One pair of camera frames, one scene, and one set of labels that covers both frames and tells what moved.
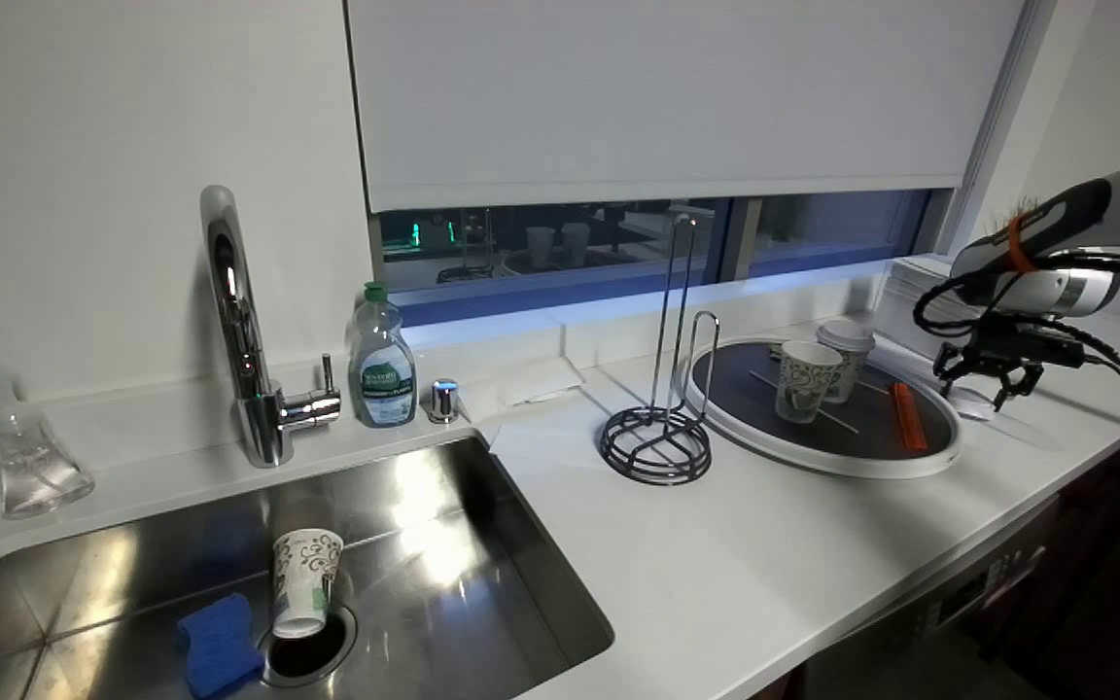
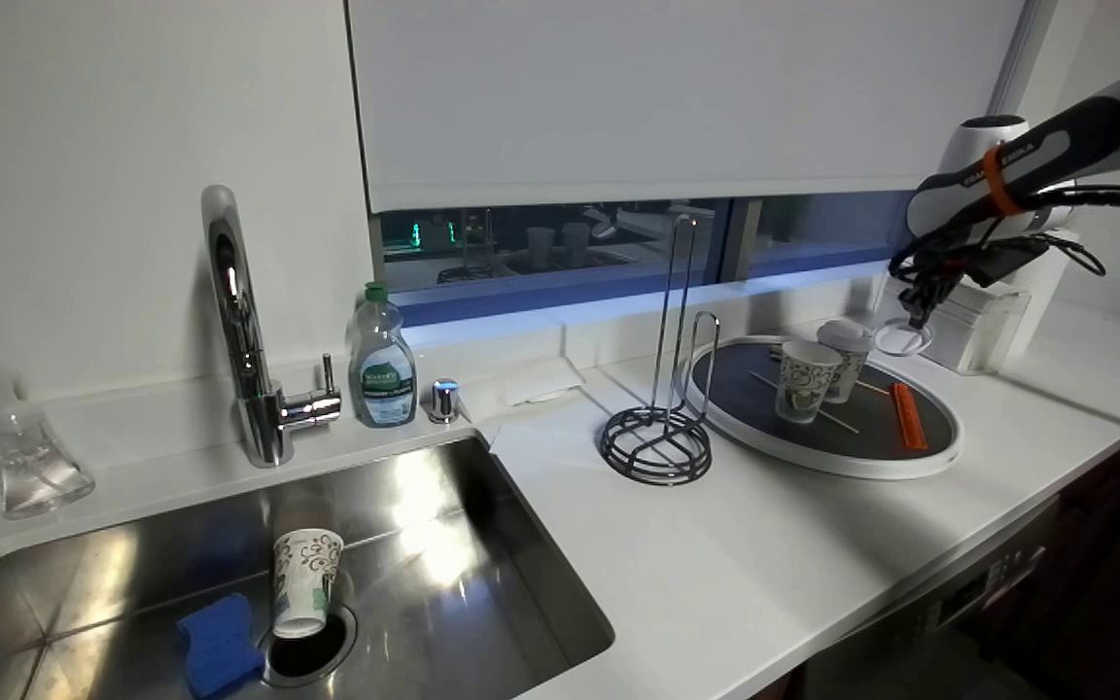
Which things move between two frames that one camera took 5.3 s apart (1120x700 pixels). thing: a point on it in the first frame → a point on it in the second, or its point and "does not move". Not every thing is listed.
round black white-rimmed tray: [891, 424] does not move
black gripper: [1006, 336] → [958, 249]
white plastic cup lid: [973, 393] → [901, 340]
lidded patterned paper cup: [852, 340] does not move
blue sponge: [222, 645] does not move
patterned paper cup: [809, 377] does not move
